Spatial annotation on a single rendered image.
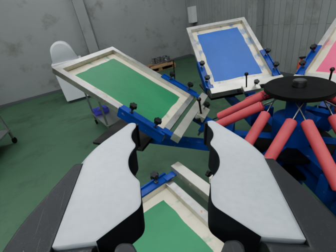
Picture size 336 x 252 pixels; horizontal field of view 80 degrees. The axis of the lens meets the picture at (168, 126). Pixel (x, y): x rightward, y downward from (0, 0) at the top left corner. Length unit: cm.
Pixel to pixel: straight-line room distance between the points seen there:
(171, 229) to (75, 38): 694
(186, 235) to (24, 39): 713
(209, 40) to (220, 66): 34
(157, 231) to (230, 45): 170
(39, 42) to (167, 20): 420
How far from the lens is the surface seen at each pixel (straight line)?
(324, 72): 193
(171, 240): 92
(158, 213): 100
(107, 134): 172
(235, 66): 192
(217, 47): 207
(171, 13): 826
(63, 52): 588
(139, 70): 167
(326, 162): 103
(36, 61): 755
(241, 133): 132
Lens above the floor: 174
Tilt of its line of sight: 29 degrees down
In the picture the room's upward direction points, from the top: 11 degrees counter-clockwise
